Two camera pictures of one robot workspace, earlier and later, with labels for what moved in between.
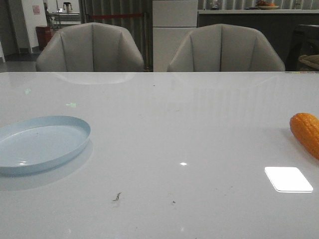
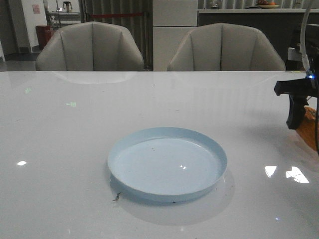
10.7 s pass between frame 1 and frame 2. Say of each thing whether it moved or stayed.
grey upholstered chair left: stayed
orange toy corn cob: moved
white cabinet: stayed
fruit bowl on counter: stayed
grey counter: stayed
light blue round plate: moved
